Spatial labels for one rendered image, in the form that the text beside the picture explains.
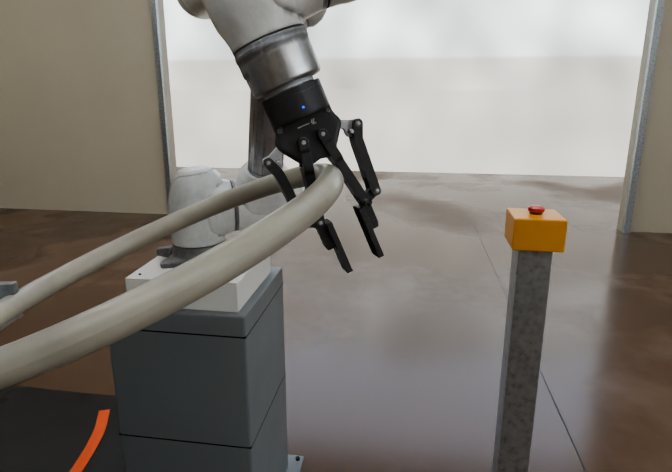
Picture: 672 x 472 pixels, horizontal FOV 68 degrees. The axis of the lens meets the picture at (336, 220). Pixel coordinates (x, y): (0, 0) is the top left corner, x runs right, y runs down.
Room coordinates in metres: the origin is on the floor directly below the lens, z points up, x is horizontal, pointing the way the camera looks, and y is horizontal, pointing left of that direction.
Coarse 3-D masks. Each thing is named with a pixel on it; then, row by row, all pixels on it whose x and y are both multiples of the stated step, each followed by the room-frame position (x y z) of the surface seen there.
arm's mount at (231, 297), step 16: (160, 256) 1.44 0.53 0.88; (144, 272) 1.31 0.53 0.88; (160, 272) 1.31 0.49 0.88; (256, 272) 1.39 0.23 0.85; (128, 288) 1.27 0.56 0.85; (224, 288) 1.23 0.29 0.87; (240, 288) 1.25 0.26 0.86; (256, 288) 1.38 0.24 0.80; (192, 304) 1.24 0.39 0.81; (208, 304) 1.23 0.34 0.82; (224, 304) 1.23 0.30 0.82; (240, 304) 1.24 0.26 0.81
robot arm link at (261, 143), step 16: (320, 16) 1.19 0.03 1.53; (256, 112) 1.29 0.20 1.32; (256, 128) 1.31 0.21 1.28; (256, 144) 1.33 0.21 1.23; (272, 144) 1.33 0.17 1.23; (256, 160) 1.35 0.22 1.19; (240, 176) 1.40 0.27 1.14; (256, 176) 1.38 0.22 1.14; (240, 208) 1.39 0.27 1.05; (256, 208) 1.39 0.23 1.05; (272, 208) 1.40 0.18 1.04; (240, 224) 1.40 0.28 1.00
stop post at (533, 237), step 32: (512, 224) 1.16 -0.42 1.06; (544, 224) 1.13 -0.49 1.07; (512, 256) 1.22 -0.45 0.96; (544, 256) 1.14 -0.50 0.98; (512, 288) 1.18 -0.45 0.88; (544, 288) 1.14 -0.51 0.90; (512, 320) 1.15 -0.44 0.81; (544, 320) 1.14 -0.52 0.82; (512, 352) 1.15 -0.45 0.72; (512, 384) 1.15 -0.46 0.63; (512, 416) 1.15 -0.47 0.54; (512, 448) 1.15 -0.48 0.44
